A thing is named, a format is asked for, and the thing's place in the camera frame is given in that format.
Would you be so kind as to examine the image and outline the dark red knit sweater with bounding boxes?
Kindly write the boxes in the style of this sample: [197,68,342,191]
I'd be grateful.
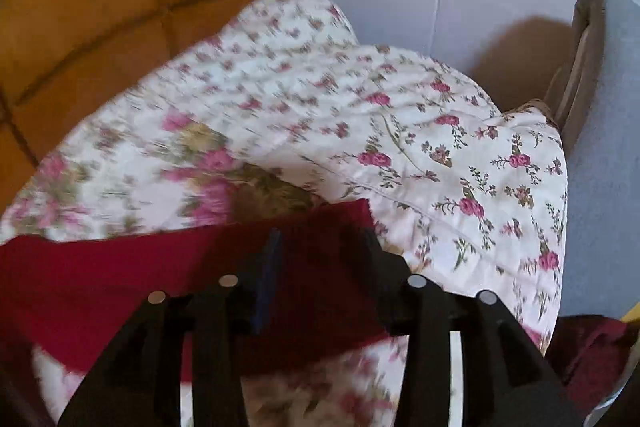
[1,199,385,375]

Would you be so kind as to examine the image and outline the floral bedspread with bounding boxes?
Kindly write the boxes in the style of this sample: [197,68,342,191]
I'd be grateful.
[0,0,570,427]

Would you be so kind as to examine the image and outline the grey upholstered chair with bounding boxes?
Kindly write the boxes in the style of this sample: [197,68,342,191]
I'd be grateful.
[546,0,639,317]

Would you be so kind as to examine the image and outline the wooden wardrobe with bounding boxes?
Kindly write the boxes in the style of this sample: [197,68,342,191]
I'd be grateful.
[0,0,293,212]

